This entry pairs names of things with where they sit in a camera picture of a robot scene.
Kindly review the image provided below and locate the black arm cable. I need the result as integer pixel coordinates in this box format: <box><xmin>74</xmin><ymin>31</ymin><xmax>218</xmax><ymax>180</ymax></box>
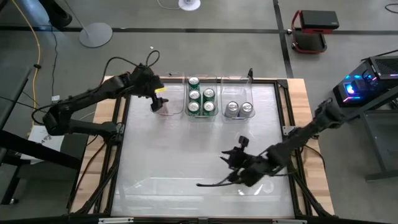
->
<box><xmin>101</xmin><ymin>49</ymin><xmax>161</xmax><ymax>86</ymax></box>

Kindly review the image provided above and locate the black computer with lights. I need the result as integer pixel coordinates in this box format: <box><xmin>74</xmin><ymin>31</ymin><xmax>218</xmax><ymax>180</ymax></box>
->
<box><xmin>332</xmin><ymin>55</ymin><xmax>398</xmax><ymax>108</ymax></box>

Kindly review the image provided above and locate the clear plastic bin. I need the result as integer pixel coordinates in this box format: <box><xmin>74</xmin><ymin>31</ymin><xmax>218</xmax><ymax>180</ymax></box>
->
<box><xmin>150</xmin><ymin>72</ymin><xmax>187</xmax><ymax>121</ymax></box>
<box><xmin>185</xmin><ymin>73</ymin><xmax>221</xmax><ymax>123</ymax></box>
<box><xmin>220</xmin><ymin>75</ymin><xmax>256</xmax><ymax>123</ymax></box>

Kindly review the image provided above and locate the yellow floor cable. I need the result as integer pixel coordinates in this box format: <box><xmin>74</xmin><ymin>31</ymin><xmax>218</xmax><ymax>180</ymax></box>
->
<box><xmin>11</xmin><ymin>0</ymin><xmax>42</xmax><ymax>128</ymax></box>

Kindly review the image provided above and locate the red black step stool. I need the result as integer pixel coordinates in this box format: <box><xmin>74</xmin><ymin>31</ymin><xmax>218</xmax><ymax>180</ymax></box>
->
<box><xmin>290</xmin><ymin>9</ymin><xmax>340</xmax><ymax>54</ymax></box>

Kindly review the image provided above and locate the black rounded floor object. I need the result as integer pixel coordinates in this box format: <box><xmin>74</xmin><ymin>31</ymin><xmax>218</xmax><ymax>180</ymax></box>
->
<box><xmin>39</xmin><ymin>0</ymin><xmax>73</xmax><ymax>28</ymax></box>

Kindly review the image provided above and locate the wooden table board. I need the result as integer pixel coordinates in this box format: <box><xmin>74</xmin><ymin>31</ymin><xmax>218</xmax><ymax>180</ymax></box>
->
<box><xmin>70</xmin><ymin>75</ymin><xmax>336</xmax><ymax>217</ymax></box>

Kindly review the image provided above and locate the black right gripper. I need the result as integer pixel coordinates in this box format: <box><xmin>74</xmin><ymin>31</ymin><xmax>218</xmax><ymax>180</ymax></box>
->
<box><xmin>196</xmin><ymin>148</ymin><xmax>274</xmax><ymax>188</ymax></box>

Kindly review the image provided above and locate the blue white Spindrift can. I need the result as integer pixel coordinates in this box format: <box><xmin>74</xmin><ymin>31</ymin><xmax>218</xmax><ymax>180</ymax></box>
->
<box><xmin>224</xmin><ymin>101</ymin><xmax>239</xmax><ymax>118</ymax></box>
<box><xmin>239</xmin><ymin>101</ymin><xmax>254</xmax><ymax>118</ymax></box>

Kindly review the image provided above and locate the grey metal side table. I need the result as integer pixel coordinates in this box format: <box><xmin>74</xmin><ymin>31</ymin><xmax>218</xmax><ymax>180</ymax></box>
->
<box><xmin>348</xmin><ymin>90</ymin><xmax>398</xmax><ymax>182</ymax></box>

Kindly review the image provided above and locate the white paper sheet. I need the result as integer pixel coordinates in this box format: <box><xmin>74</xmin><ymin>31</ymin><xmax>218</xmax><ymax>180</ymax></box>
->
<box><xmin>27</xmin><ymin>125</ymin><xmax>65</xmax><ymax>162</ymax></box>

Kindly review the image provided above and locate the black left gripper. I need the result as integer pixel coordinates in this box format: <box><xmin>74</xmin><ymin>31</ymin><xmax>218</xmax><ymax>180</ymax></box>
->
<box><xmin>132</xmin><ymin>64</ymin><xmax>170</xmax><ymax>113</ymax></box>

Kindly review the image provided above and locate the white round fan base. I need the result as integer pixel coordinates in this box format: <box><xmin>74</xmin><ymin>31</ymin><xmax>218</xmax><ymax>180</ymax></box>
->
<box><xmin>178</xmin><ymin>0</ymin><xmax>201</xmax><ymax>12</ymax></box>

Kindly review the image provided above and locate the grey round stand base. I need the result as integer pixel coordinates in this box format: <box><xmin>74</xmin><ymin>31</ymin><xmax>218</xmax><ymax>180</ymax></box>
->
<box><xmin>63</xmin><ymin>0</ymin><xmax>113</xmax><ymax>49</ymax></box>

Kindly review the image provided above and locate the black side desk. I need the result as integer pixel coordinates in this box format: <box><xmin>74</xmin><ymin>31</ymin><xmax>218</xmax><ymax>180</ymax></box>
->
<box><xmin>0</xmin><ymin>67</ymin><xmax>81</xmax><ymax>206</ymax></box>

